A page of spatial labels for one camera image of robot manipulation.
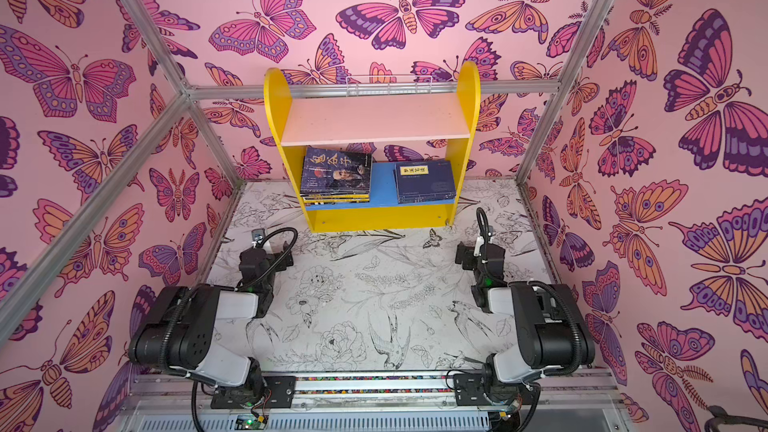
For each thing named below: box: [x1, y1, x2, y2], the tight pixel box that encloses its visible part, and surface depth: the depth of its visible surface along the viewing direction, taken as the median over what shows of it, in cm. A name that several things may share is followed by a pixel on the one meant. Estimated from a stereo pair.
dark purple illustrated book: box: [300, 146, 373, 196], surface depth 94 cm
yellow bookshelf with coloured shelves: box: [264, 61, 481, 233], surface depth 94 cm
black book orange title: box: [300, 190, 370, 195], surface depth 92 cm
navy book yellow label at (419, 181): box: [394, 160, 456, 204], surface depth 97 cm
